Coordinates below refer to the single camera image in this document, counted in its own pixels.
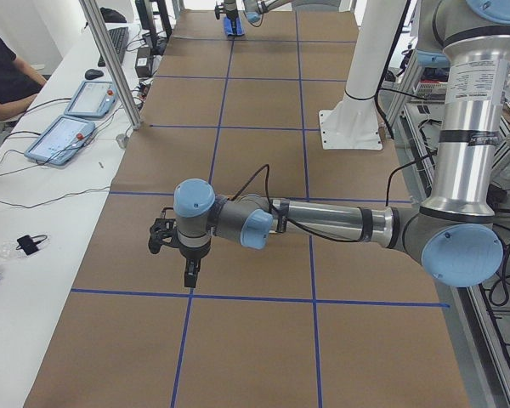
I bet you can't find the far teach pendant tablet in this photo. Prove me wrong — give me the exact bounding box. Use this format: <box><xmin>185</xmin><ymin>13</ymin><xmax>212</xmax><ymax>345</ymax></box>
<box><xmin>65</xmin><ymin>80</ymin><xmax>116</xmax><ymax>119</ymax></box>

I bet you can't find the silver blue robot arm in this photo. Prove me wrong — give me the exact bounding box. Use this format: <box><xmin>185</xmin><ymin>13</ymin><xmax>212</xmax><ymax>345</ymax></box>
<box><xmin>214</xmin><ymin>0</ymin><xmax>292</xmax><ymax>23</ymax></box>
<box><xmin>150</xmin><ymin>1</ymin><xmax>510</xmax><ymax>287</ymax></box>

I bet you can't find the black computer mouse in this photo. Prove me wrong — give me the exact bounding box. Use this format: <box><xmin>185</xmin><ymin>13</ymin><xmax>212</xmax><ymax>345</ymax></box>
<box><xmin>84</xmin><ymin>69</ymin><xmax>104</xmax><ymax>81</ymax></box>

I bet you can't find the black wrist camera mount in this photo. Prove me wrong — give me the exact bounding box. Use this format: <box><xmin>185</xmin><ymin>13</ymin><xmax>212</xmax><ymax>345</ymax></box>
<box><xmin>148</xmin><ymin>218</ymin><xmax>179</xmax><ymax>254</ymax></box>

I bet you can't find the blue towel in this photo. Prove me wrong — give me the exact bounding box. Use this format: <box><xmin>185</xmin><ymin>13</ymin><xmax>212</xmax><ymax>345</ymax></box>
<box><xmin>223</xmin><ymin>17</ymin><xmax>245</xmax><ymax>37</ymax></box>

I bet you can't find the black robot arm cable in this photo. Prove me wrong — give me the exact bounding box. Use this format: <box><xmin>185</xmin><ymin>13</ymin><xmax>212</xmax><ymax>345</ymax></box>
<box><xmin>230</xmin><ymin>163</ymin><xmax>366</xmax><ymax>243</ymax></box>

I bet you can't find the black power adapter box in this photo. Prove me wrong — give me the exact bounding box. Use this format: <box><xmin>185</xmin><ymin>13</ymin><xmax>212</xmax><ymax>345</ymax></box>
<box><xmin>134</xmin><ymin>46</ymin><xmax>154</xmax><ymax>78</ymax></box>

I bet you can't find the person in black shirt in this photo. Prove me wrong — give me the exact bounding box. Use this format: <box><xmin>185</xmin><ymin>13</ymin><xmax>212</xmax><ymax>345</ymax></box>
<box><xmin>0</xmin><ymin>37</ymin><xmax>47</xmax><ymax>122</ymax></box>

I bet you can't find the black monitor stand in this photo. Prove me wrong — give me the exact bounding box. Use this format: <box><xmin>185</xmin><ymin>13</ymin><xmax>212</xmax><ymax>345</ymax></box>
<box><xmin>134</xmin><ymin>0</ymin><xmax>173</xmax><ymax>56</ymax></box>

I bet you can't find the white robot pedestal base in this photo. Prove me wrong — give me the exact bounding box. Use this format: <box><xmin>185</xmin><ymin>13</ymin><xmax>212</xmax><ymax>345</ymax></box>
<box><xmin>319</xmin><ymin>0</ymin><xmax>409</xmax><ymax>150</ymax></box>

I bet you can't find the aluminium frame post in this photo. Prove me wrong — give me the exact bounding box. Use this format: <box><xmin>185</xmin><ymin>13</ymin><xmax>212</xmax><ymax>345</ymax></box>
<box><xmin>79</xmin><ymin>0</ymin><xmax>142</xmax><ymax>130</ymax></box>

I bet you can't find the clear plastic bag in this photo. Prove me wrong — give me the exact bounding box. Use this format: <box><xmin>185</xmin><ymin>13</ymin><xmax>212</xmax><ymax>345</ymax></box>
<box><xmin>0</xmin><ymin>241</ymin><xmax>26</xmax><ymax>263</ymax></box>

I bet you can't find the small silver metal cylinder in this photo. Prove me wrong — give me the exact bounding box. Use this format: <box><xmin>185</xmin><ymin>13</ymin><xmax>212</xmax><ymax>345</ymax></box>
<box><xmin>116</xmin><ymin>134</ymin><xmax>128</xmax><ymax>149</ymax></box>

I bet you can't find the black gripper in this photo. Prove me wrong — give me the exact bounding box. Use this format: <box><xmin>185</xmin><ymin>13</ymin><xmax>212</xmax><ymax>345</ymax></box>
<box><xmin>224</xmin><ymin>3</ymin><xmax>239</xmax><ymax>20</ymax></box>
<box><xmin>179</xmin><ymin>243</ymin><xmax>210</xmax><ymax>288</ymax></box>

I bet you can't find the teach pendant tablet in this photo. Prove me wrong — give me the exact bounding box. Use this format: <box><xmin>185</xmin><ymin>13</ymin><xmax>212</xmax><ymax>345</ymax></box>
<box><xmin>65</xmin><ymin>80</ymin><xmax>116</xmax><ymax>119</ymax></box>
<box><xmin>24</xmin><ymin>115</ymin><xmax>96</xmax><ymax>166</ymax></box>

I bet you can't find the near teach pendant tablet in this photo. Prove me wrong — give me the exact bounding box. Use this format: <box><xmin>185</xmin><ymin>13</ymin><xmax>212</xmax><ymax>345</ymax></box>
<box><xmin>24</xmin><ymin>115</ymin><xmax>96</xmax><ymax>166</ymax></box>

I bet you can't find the small black device with cable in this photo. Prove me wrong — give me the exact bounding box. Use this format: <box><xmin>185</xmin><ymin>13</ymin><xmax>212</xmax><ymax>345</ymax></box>
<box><xmin>16</xmin><ymin>234</ymin><xmax>48</xmax><ymax>256</ymax></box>

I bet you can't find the black keyboard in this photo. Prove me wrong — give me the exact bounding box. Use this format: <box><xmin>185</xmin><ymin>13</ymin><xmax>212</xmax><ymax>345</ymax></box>
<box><xmin>108</xmin><ymin>26</ymin><xmax>129</xmax><ymax>64</ymax></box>

